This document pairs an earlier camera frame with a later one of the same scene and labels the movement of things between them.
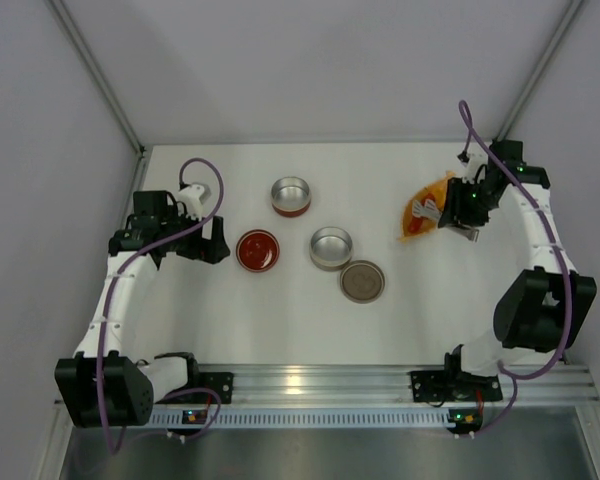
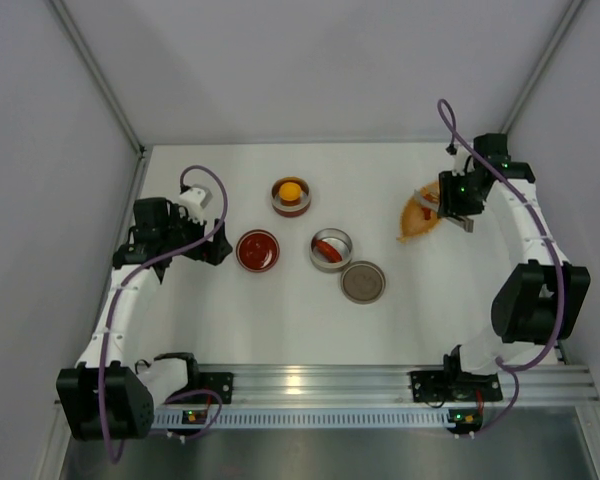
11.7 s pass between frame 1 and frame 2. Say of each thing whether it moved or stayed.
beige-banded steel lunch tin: stayed
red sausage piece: moved
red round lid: stayed
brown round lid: stayed
